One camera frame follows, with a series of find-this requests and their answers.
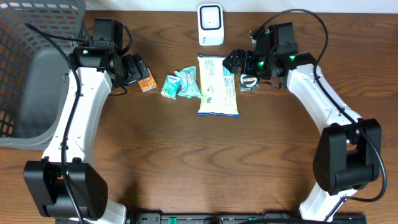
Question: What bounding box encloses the small orange tissue pack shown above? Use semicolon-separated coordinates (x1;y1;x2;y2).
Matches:
138;70;157;93

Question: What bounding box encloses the black round-label box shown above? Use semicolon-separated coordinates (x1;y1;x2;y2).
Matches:
239;74;259;91

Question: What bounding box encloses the small teal tissue pack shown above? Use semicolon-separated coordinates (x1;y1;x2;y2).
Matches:
161;75;181;100

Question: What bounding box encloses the teal snack packet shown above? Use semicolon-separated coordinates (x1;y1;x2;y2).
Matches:
174;66;201;98

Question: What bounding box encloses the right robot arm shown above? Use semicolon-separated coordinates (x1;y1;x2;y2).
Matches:
223;50;387;222

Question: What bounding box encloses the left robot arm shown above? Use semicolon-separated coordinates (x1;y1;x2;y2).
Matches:
23;47;149;223

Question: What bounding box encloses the white barcode scanner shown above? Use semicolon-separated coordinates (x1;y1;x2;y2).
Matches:
197;3;224;46

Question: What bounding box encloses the grey plastic mesh basket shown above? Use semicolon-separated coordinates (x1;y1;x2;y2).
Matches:
1;0;89;151

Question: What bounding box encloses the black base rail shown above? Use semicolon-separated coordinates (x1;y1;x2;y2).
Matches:
127;212;368;224

